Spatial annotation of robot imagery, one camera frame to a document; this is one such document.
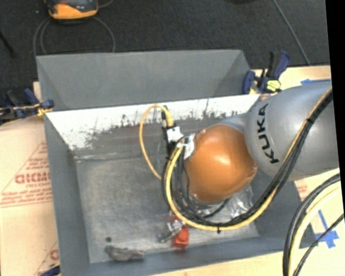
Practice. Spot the grey rough lump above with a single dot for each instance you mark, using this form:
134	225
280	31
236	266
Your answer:
124	253

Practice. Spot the clear plastic packet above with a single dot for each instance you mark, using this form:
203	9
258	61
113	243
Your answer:
241	202

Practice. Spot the grey metal bin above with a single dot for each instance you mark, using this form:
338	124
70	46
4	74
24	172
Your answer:
120	193

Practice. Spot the red block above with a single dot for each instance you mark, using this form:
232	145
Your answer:
181	238

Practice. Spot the brown cardboard board red print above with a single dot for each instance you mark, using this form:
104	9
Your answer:
23	219

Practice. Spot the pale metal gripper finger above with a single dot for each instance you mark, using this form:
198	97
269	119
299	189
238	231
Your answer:
166	236

